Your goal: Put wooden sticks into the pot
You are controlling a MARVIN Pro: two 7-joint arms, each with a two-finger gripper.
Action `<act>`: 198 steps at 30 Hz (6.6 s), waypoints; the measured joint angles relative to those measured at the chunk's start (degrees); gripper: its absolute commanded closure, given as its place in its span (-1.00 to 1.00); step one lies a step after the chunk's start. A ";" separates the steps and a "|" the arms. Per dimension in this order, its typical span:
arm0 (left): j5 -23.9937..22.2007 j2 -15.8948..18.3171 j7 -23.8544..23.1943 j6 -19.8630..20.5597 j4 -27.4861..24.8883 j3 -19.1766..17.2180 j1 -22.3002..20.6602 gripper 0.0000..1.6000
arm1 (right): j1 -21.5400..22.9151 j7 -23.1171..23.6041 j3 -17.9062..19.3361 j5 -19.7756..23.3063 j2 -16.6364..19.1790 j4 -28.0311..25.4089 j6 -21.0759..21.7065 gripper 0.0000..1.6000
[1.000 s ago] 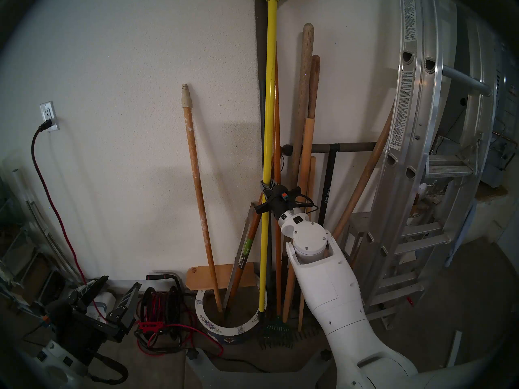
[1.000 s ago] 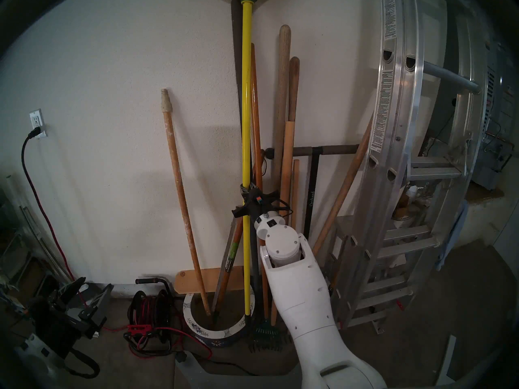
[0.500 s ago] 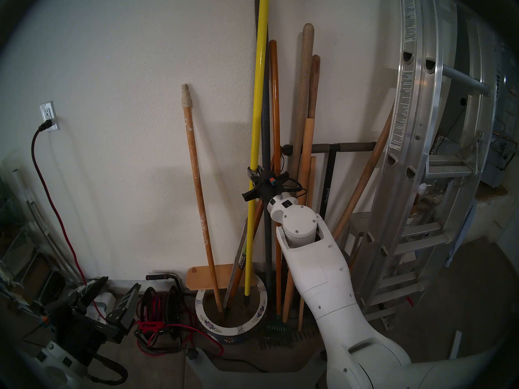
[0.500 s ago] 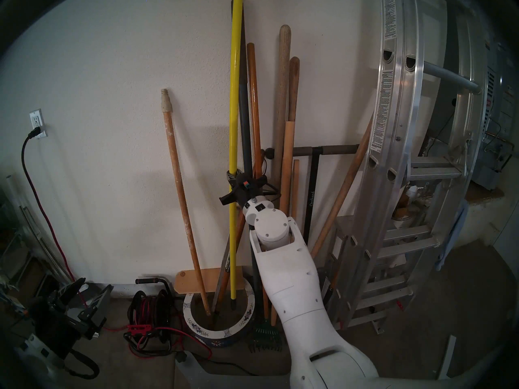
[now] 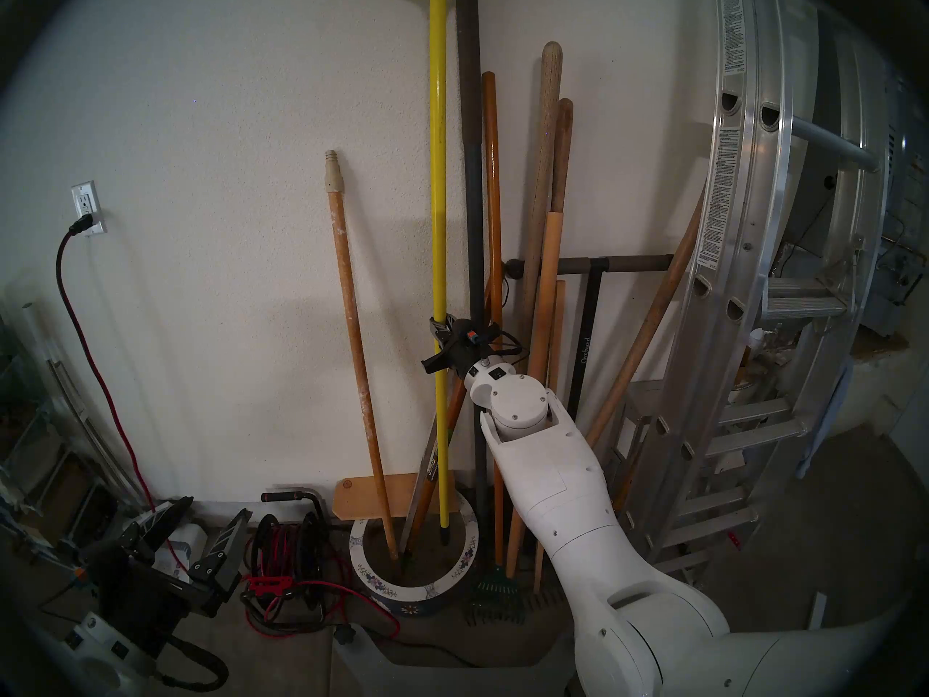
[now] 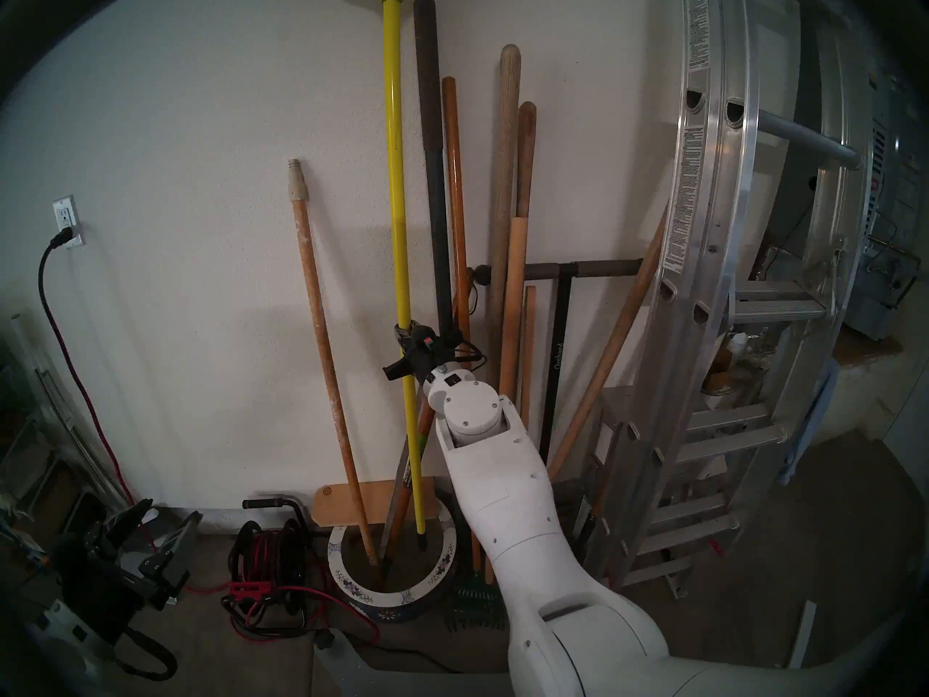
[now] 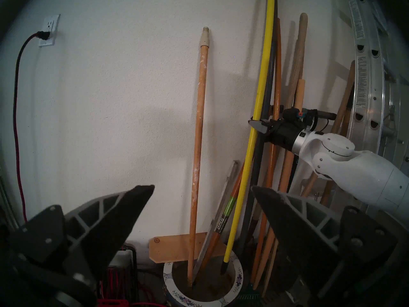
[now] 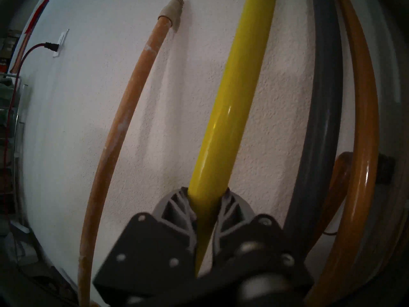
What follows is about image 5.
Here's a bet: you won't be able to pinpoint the black cord reel red cable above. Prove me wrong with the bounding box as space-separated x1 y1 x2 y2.
241 487 400 640

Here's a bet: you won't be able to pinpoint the grey metal appliance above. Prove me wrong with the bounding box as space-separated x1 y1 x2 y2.
860 71 929 337

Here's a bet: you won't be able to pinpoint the yellow-handled black bristle broom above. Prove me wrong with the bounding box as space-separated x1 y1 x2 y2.
414 0 465 546

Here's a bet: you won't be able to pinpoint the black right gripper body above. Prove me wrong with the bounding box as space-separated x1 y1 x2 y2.
422 317 509 376

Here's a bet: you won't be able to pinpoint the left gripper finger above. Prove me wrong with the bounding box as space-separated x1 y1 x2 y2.
119 496 195 552
188 508 253 581

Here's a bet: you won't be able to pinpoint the black T-handle garden tool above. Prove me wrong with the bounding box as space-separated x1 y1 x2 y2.
502 255 674 422

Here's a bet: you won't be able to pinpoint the white wall outlet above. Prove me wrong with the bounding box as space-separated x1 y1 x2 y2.
70 182 107 237

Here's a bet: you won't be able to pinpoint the orange-handled green rake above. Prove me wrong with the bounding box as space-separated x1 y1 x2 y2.
464 71 527 627

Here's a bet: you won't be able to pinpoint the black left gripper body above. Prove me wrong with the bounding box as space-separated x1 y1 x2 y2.
80 529 244 656

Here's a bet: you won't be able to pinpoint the red black power cord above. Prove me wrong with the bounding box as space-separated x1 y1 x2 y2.
54 215 157 511

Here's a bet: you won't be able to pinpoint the grey folding step stool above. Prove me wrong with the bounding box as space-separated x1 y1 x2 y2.
613 380 676 529

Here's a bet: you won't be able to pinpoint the light smooth wooden dowel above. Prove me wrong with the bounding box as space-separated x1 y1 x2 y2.
504 211 565 579

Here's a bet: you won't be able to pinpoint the aluminium extension ladder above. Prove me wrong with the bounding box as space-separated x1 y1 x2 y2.
624 0 901 595

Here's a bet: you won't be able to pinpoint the metal wire rack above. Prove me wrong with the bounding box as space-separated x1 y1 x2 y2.
0 340 150 558

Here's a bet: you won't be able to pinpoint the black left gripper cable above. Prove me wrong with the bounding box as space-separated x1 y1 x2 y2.
156 634 230 693

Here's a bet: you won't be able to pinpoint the slanted brown wooden handle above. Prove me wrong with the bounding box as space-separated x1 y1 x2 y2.
584 184 706 449

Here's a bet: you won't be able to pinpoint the white plastic container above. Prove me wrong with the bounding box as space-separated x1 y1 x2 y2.
163 523 208 580

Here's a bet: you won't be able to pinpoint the long dark grey pole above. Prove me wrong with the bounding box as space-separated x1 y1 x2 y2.
454 0 488 516

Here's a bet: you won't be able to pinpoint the white floral ceramic pot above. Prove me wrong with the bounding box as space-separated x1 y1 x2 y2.
347 489 480 620

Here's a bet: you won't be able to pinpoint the wooden pole with threaded tip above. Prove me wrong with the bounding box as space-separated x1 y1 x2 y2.
323 150 401 562

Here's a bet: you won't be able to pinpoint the orange handle with green label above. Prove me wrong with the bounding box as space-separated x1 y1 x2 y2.
396 285 491 586

